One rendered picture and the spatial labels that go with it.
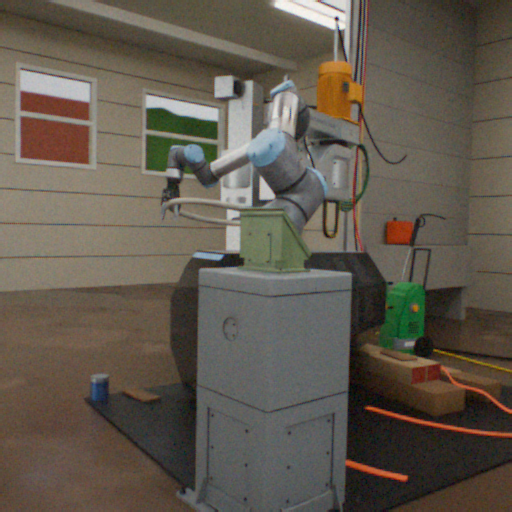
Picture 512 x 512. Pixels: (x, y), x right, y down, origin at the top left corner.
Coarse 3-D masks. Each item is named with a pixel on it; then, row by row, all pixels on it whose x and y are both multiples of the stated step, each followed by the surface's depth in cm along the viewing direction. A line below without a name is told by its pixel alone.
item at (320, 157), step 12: (324, 144) 372; (336, 144) 371; (312, 156) 359; (324, 156) 356; (336, 156) 371; (348, 156) 385; (312, 168) 341; (324, 168) 355; (336, 192) 371; (348, 192) 387
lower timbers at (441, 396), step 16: (352, 368) 353; (368, 384) 340; (384, 384) 327; (400, 384) 316; (416, 384) 311; (432, 384) 312; (448, 384) 312; (464, 384) 331; (480, 384) 323; (496, 384) 326; (400, 400) 316; (416, 400) 305; (432, 400) 295; (448, 400) 299; (480, 400) 323
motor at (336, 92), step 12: (324, 72) 375; (336, 72) 373; (348, 72) 375; (324, 84) 376; (336, 84) 374; (348, 84) 373; (324, 96) 376; (336, 96) 374; (348, 96) 375; (360, 96) 380; (324, 108) 376; (336, 108) 374; (348, 108) 377; (348, 120) 373
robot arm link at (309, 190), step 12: (300, 180) 195; (312, 180) 200; (324, 180) 203; (276, 192) 198; (288, 192) 196; (300, 192) 196; (312, 192) 199; (324, 192) 203; (300, 204) 195; (312, 204) 199
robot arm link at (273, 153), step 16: (272, 96) 242; (288, 96) 233; (272, 112) 225; (288, 112) 220; (272, 128) 196; (288, 128) 209; (256, 144) 194; (272, 144) 188; (288, 144) 192; (256, 160) 191; (272, 160) 189; (288, 160) 191; (272, 176) 193; (288, 176) 193
